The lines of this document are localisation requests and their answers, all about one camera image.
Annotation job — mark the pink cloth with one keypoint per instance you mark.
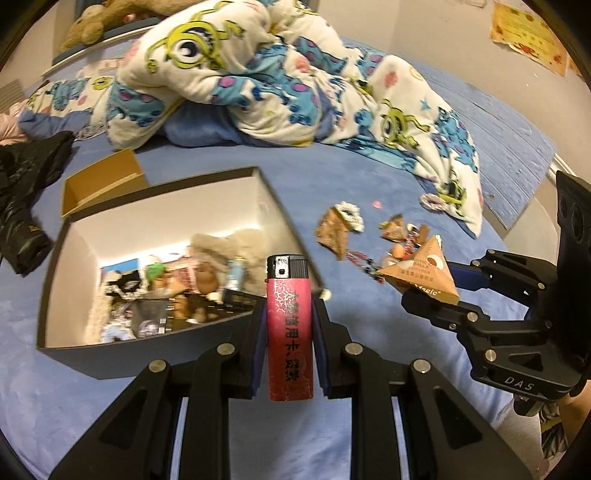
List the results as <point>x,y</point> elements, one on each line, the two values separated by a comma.
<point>9,127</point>

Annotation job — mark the box lid with gold inside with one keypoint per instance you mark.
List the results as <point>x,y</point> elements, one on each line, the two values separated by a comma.
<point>101,180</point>

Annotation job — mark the black cardboard box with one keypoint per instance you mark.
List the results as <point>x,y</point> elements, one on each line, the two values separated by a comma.
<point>138,221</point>

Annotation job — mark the blue bed sheet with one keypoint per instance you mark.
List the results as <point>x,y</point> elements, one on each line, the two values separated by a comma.
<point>207,152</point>

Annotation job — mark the small green figure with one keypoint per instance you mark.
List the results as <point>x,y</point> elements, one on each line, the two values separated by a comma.
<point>154,274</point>

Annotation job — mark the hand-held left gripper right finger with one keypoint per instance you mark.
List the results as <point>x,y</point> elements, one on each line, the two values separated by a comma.
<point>321,355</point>

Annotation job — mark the brown plush toy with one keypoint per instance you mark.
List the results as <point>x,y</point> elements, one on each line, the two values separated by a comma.
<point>92,23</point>

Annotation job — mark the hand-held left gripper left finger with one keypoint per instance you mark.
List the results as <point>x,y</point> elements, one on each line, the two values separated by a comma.
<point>258,350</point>

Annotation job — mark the brown stick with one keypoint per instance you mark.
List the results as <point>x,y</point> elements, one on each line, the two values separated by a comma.
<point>422,229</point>

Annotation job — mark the cartoon printed pillow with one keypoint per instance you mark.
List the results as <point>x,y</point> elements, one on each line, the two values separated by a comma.
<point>60,99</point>

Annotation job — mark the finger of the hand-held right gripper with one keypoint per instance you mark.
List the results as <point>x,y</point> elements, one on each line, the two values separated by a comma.
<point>443,314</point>
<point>503,272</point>

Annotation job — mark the blue quilted mat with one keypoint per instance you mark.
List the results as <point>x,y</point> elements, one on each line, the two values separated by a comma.
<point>498,134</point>

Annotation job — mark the white round tablet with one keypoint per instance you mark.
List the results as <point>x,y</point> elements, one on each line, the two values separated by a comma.
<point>325,293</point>

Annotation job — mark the cartoon printed blanket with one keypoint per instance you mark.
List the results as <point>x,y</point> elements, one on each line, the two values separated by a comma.
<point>277,78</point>

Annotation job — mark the white fluffy toy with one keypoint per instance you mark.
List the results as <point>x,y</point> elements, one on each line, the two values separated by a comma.
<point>235,249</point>

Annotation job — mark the orange triangular snack packet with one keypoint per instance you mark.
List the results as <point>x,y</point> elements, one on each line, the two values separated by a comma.
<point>425,272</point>

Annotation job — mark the yellow wall poster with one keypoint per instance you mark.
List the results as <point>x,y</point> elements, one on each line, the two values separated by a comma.
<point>526,37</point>

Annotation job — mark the pink and white scrunchie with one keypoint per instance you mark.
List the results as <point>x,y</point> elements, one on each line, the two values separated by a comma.
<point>431,201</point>

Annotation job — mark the brown triangular snack packet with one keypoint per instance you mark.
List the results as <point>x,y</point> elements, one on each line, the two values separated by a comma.
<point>333,233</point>
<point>392,228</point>

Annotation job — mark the person's right forearm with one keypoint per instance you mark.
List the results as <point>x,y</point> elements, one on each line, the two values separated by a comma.
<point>575,410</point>

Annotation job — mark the person's white garment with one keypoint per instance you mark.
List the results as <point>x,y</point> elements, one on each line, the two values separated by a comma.
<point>524,438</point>

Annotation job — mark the white bed frame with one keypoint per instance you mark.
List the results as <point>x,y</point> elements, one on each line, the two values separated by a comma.
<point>555,168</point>

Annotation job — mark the red lighter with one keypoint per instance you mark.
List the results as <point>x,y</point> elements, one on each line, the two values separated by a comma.
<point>291,332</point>

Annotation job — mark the black jacket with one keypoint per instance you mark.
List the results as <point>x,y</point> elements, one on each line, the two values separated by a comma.
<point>27,198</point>

